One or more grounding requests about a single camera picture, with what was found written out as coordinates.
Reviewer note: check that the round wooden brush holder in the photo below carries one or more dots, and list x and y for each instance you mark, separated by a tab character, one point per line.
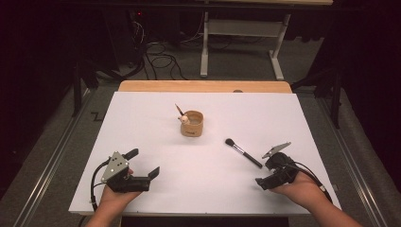
192	129

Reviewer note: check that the wooden table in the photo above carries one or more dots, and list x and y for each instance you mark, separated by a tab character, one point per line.
205	86

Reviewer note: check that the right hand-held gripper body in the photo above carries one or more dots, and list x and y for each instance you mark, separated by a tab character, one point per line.
285	171

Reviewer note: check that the person's left hand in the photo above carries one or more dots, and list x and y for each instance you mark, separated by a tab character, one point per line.
115	199

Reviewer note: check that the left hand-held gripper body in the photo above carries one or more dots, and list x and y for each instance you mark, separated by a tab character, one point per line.
132	184

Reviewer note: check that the black makeup brush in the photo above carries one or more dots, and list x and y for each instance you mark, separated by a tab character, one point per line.
244	153

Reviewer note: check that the black metal stand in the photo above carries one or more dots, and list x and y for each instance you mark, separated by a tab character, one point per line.
77	94
336	101

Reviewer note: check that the white board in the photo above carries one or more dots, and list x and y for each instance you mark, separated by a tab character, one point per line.
201	195

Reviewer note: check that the white-framed desk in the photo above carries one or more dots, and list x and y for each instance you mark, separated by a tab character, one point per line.
242	27

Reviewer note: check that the person's right hand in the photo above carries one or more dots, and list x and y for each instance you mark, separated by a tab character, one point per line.
302	192

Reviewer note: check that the dark equipment box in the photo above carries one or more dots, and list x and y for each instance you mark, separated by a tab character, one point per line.
126	31

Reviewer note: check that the metal floor rail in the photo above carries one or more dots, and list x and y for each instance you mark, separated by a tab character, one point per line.
47	175
357	176

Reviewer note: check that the thin black brush copper ferrule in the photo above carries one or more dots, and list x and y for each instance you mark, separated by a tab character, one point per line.
179	110

